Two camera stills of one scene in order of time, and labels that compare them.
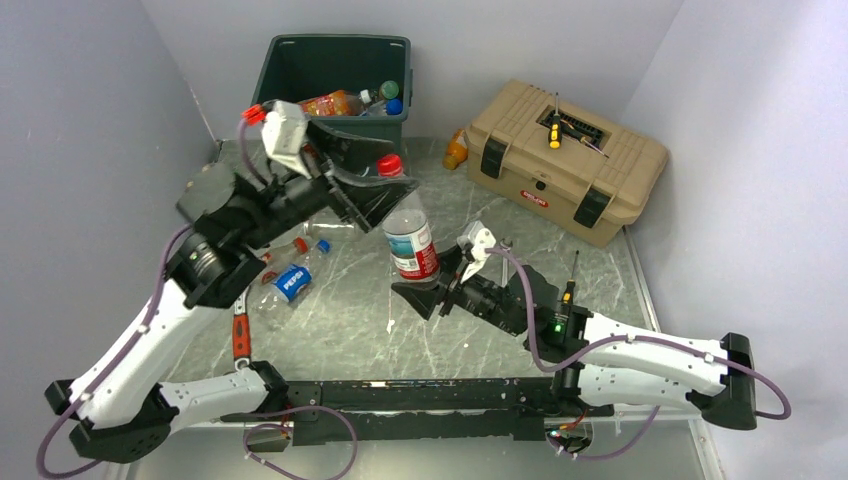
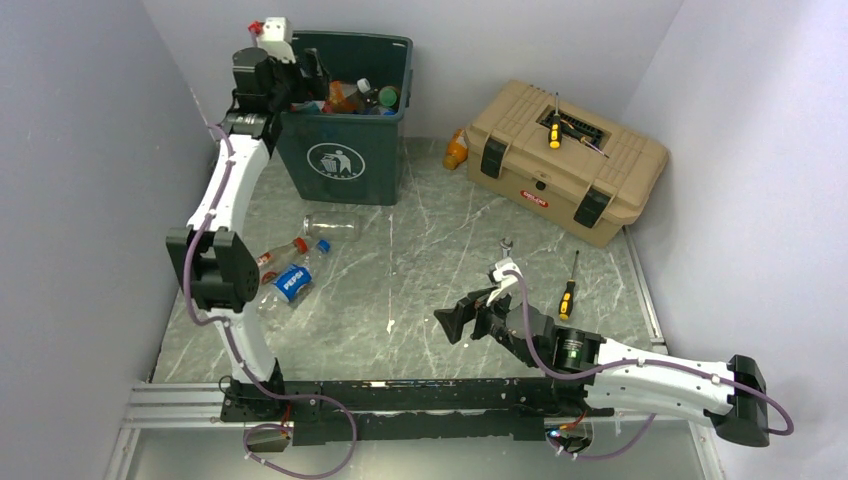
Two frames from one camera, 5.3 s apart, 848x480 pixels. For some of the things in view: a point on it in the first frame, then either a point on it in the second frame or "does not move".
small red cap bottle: x=294 y=248 does not move
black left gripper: x=369 y=197 → x=316 y=87
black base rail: x=411 y=410 does not move
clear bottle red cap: x=408 y=233 → x=317 y=106
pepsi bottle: x=292 y=282 does not move
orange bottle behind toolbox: x=457 y=150 does not move
